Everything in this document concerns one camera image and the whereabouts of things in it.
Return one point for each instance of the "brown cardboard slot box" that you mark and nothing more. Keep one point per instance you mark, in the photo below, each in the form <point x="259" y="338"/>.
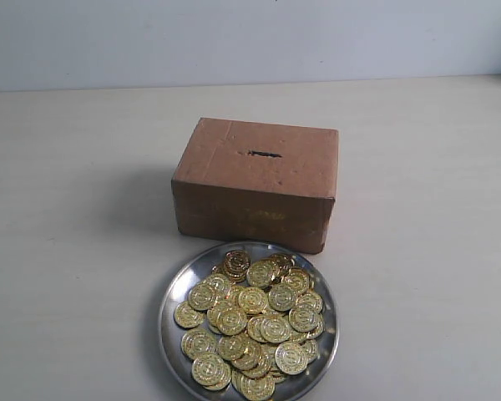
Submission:
<point x="239" y="180"/>

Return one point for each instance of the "gold coin back dark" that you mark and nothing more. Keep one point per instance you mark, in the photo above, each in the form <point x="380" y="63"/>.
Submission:
<point x="236" y="264"/>

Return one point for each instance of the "gold coin back centre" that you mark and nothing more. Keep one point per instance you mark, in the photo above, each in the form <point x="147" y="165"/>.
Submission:
<point x="262" y="273"/>

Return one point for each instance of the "gold coin upper left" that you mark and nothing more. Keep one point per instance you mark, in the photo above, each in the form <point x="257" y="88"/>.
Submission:
<point x="202" y="296"/>

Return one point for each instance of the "gold coin left edge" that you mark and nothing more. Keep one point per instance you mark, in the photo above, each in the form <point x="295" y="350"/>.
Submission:
<point x="187" y="317"/>

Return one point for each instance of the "gold coin left lower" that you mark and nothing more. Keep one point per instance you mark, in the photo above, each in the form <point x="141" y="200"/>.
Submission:
<point x="196" y="342"/>

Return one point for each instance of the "gold coin front right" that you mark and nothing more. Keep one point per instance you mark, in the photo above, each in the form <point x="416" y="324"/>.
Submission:
<point x="291" y="358"/>

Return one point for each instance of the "gold coin front left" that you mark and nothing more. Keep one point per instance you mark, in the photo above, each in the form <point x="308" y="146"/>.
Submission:
<point x="210" y="371"/>

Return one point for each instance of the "gold coin bottom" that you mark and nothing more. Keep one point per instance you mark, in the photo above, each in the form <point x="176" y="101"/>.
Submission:
<point x="257" y="389"/>

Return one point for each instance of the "round steel plate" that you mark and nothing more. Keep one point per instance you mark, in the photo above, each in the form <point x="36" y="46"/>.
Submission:
<point x="169" y="334"/>

